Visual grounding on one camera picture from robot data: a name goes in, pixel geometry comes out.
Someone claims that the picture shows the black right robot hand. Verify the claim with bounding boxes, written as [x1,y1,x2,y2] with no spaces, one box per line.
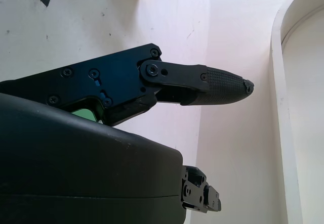
[0,43,254,224]

